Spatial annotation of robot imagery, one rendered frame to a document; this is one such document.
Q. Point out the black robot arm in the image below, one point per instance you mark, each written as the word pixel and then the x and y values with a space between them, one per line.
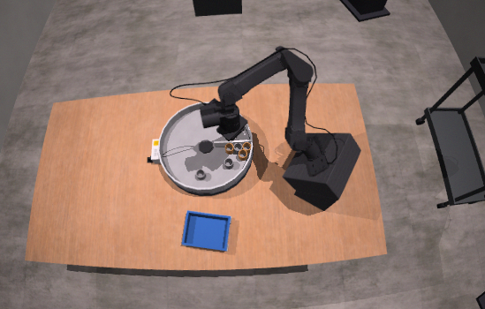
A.
pixel 300 74

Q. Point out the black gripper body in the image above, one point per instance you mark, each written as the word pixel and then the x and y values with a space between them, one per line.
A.
pixel 232 131

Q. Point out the blue tray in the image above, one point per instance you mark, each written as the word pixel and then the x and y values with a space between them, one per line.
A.
pixel 206 229

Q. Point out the bronze bushing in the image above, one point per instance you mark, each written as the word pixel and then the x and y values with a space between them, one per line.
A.
pixel 247 145
pixel 227 151
pixel 242 152

